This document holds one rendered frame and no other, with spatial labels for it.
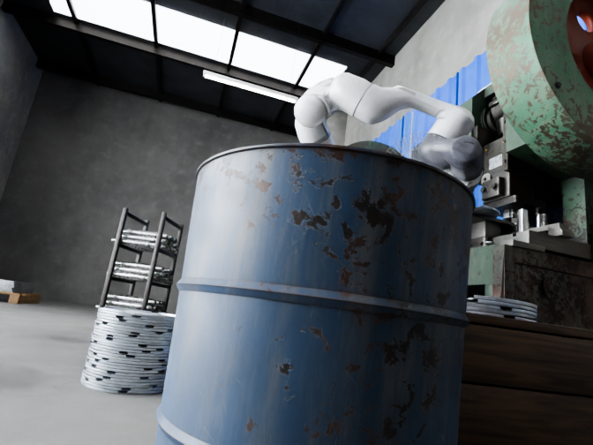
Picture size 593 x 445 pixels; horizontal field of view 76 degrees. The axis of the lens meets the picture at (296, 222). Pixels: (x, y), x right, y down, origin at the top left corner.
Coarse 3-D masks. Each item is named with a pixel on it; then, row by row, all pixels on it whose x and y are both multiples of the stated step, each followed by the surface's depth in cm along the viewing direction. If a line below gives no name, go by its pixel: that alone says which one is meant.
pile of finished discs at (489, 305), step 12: (468, 300) 89; (480, 300) 82; (492, 300) 82; (504, 300) 82; (516, 300) 82; (468, 312) 82; (480, 312) 83; (492, 312) 81; (504, 312) 81; (516, 312) 82; (528, 312) 83
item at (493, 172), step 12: (492, 144) 172; (492, 156) 171; (492, 168) 169; (492, 180) 164; (504, 180) 161; (516, 180) 160; (528, 180) 162; (492, 192) 162; (504, 192) 160; (516, 192) 159; (528, 192) 161
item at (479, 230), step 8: (472, 216) 152; (480, 216) 151; (488, 216) 153; (472, 224) 161; (480, 224) 157; (488, 224) 154; (496, 224) 156; (504, 224) 156; (512, 224) 155; (472, 232) 160; (480, 232) 156; (488, 232) 154; (496, 232) 155; (472, 240) 159; (480, 240) 155; (488, 240) 153
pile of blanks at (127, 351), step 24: (96, 336) 123; (120, 336) 120; (144, 336) 122; (168, 336) 127; (96, 360) 121; (120, 360) 119; (144, 360) 121; (168, 360) 128; (96, 384) 117; (120, 384) 120; (144, 384) 120
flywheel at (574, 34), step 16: (576, 0) 143; (592, 0) 146; (576, 16) 141; (592, 16) 144; (576, 32) 139; (592, 32) 142; (576, 48) 137; (592, 48) 135; (576, 64) 136; (592, 64) 135; (592, 80) 137
